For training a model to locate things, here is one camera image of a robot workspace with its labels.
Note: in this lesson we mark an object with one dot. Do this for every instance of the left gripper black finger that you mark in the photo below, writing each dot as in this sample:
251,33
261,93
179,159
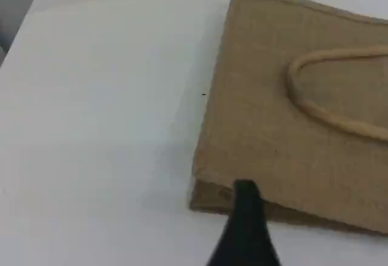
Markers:
247,235

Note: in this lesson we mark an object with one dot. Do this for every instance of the brown burlap tote bag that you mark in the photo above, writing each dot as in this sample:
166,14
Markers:
272,120

